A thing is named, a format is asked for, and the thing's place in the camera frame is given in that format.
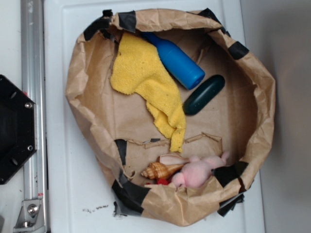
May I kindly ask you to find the dark green plastic pickle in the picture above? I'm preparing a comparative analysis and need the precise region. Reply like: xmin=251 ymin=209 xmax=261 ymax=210
xmin=183 ymin=74 xmax=225 ymax=116

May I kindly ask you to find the brown paper bag bin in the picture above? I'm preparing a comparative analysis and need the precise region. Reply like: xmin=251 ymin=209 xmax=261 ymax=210
xmin=66 ymin=9 xmax=276 ymax=226

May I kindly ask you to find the brown spiral seashell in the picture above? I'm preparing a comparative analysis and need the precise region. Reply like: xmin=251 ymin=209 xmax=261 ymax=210
xmin=141 ymin=154 xmax=190 ymax=180

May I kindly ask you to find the yellow microfiber cloth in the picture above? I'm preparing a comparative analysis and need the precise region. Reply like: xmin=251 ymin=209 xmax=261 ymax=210
xmin=110 ymin=33 xmax=186 ymax=152

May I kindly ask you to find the blue plastic bottle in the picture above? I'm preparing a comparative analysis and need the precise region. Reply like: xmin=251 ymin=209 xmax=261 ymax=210
xmin=141 ymin=32 xmax=205 ymax=90

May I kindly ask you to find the small red toy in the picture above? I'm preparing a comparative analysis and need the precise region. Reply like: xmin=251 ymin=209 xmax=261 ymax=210
xmin=144 ymin=178 xmax=171 ymax=186

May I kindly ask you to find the pink plush toy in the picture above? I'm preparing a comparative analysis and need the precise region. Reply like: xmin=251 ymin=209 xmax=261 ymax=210
xmin=171 ymin=151 xmax=230 ymax=188

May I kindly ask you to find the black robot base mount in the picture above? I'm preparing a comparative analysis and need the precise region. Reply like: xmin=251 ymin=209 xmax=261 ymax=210
xmin=0 ymin=75 xmax=36 ymax=185

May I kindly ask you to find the metal corner bracket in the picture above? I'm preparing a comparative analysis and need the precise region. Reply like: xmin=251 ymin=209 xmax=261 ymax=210
xmin=13 ymin=199 xmax=46 ymax=233

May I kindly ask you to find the aluminium frame rail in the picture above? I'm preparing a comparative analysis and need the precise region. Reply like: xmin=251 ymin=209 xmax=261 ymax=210
xmin=21 ymin=0 xmax=51 ymax=233

